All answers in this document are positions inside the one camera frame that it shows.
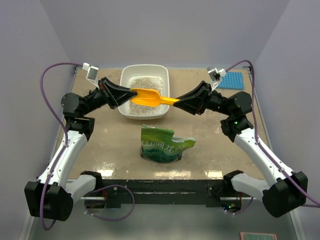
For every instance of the blue studded plate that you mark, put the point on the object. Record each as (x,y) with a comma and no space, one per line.
(232,81)

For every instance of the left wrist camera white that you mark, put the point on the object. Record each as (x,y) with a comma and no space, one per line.
(91,73)

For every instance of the pink green card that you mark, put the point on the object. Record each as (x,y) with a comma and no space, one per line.
(257,236)

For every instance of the orange plastic scoop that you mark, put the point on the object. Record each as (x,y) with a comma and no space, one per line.
(151,98)

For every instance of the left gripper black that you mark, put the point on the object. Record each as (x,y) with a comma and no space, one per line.
(119,94)

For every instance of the cat litter granules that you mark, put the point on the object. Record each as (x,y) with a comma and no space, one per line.
(155,83)

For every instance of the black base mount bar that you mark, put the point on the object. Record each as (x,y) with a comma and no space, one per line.
(209,192)

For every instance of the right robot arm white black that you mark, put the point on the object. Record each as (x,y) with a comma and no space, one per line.
(281,190)

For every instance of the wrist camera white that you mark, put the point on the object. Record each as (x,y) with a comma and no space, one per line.
(91,73)
(216,76)

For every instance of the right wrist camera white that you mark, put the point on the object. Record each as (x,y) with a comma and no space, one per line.
(216,76)

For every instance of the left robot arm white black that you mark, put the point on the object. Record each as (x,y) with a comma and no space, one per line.
(50,196)

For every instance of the green litter bag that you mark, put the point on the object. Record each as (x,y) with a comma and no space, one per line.
(160,145)

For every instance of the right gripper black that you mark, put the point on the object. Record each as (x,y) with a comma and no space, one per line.
(188,102)

